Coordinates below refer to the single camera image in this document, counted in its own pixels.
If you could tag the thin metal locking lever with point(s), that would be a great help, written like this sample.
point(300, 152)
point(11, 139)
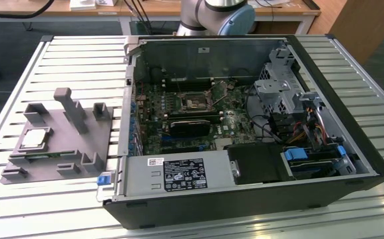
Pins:
point(220, 98)

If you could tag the silver CPU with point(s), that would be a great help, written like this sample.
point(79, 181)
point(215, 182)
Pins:
point(35, 138)

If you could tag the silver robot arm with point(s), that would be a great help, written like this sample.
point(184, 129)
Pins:
point(195, 15)

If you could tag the CPU socket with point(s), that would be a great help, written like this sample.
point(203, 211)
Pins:
point(195, 100)

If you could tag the black graphics card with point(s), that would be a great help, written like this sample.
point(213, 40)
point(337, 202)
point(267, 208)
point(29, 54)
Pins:
point(188, 128)

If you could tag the green motherboard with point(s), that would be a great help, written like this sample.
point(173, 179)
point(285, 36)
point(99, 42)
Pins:
point(235, 124)

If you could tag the silver chipset heatsink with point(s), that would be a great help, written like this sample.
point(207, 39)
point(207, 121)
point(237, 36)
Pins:
point(223, 144)

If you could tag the black plastic shroud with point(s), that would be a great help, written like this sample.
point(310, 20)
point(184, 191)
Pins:
point(261, 164)

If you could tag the silver power supply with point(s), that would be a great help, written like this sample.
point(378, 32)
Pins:
point(139, 179)

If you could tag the silver drive cage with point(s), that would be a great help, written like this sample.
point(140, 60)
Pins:
point(277, 87)

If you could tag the blue disk carrier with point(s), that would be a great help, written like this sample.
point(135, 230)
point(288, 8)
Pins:
point(295, 154)

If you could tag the blue case latch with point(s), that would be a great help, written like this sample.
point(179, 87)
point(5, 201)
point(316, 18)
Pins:
point(103, 180)

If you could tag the black PC case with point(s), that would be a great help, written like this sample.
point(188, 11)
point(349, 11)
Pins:
point(245, 206)

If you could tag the grey parts rack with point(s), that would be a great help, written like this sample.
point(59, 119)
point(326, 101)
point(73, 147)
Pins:
point(65, 139)

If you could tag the black disk drive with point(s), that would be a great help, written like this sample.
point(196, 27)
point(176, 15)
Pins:
point(310, 170)

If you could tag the green RAM stick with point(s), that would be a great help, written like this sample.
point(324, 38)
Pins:
point(40, 156)

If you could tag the silver disk bay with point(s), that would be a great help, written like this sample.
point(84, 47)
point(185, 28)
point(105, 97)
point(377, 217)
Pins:
point(348, 166)

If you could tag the wooden desk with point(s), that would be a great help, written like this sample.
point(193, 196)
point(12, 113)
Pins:
point(295, 13)

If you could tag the white box dark print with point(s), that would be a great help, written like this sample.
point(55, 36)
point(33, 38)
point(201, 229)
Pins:
point(107, 2)

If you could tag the plain white box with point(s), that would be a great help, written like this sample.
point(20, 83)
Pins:
point(81, 5)

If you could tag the wooden cabinet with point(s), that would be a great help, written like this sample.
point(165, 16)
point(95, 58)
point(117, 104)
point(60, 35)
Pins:
point(361, 30)

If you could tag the grey case bracket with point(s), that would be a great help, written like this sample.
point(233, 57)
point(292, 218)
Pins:
point(132, 43)

